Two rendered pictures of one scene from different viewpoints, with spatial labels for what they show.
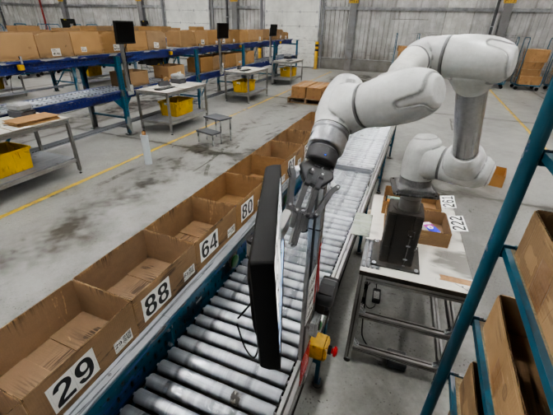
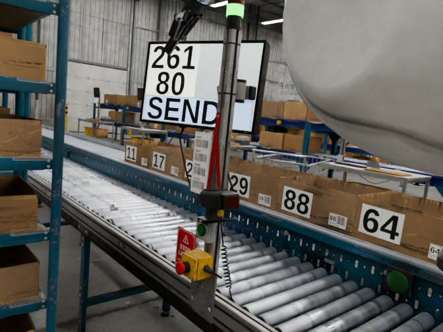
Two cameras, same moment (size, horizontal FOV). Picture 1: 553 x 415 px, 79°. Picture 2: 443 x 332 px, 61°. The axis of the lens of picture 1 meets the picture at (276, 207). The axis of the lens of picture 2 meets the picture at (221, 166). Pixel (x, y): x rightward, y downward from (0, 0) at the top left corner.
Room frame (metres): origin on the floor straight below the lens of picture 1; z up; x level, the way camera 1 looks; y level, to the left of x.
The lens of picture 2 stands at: (1.44, -1.14, 1.30)
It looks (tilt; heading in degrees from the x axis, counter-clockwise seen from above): 7 degrees down; 118
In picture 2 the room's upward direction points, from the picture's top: 6 degrees clockwise
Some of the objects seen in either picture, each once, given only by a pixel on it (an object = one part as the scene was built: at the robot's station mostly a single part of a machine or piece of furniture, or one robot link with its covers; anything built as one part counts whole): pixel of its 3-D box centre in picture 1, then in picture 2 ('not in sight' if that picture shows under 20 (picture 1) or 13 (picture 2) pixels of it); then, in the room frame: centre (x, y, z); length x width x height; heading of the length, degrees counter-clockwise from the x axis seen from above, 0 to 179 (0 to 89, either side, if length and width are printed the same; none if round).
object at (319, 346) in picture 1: (322, 339); (202, 269); (0.91, -0.20, 0.84); 0.15 x 0.09 x 0.07; 159
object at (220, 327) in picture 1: (245, 336); (268, 280); (1.01, 0.12, 0.72); 0.52 x 0.05 x 0.05; 69
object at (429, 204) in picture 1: (410, 202); not in sight; (2.17, -0.98, 0.80); 0.38 x 0.28 x 0.10; 71
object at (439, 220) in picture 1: (415, 225); not in sight; (1.87, -0.90, 0.80); 0.38 x 0.28 x 0.10; 74
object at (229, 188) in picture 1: (230, 199); not in sight; (1.84, 0.28, 0.96); 0.39 x 0.29 x 0.17; 159
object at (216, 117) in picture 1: (214, 129); not in sight; (5.98, 1.16, 0.21); 0.50 x 0.42 x 0.44; 143
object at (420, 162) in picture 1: (423, 156); not in sight; (1.58, -0.72, 1.37); 0.18 x 0.16 x 0.22; 51
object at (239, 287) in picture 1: (269, 296); (329, 312); (1.26, 0.02, 0.72); 0.52 x 0.05 x 0.05; 69
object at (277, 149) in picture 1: (277, 159); not in sight; (2.57, 0.00, 0.96); 0.39 x 0.29 x 0.17; 159
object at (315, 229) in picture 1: (311, 289); (217, 178); (0.90, -0.13, 1.11); 0.12 x 0.05 x 0.88; 159
